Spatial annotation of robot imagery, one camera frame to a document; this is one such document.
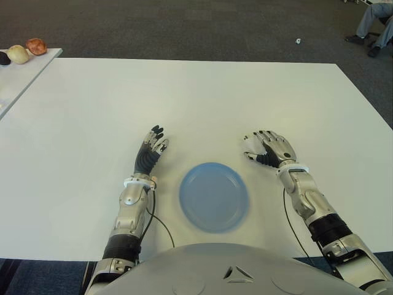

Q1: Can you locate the seated person in jeans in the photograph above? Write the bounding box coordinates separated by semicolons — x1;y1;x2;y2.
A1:
345;0;393;58

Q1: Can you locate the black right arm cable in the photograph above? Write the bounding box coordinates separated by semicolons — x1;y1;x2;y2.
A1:
282;187;314;266

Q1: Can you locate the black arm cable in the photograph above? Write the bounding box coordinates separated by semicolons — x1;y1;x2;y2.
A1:
134;189;176;265
282;187;314;266

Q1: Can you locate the black office chair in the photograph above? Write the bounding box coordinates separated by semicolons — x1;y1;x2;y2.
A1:
365;15;393;47

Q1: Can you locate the beige bread roll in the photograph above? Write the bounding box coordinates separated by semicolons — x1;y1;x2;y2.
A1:
7;44;31;65

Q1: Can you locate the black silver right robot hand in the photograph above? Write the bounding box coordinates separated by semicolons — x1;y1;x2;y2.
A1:
242;130;298;168

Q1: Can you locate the blue plastic plate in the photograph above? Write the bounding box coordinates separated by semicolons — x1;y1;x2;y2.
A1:
179;162;252;234

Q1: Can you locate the red-brown bread roll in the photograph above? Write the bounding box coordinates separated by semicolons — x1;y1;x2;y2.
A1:
25;37;48;56

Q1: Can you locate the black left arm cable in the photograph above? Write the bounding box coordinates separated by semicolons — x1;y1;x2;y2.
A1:
134;189;176;265

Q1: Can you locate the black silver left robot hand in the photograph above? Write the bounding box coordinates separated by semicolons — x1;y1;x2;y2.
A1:
134;124;170;175

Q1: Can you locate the grey robot torso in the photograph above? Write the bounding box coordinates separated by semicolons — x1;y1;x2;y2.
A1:
101;242;366;295

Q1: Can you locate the white plug charger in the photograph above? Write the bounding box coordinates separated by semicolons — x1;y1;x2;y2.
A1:
243;135;267;156

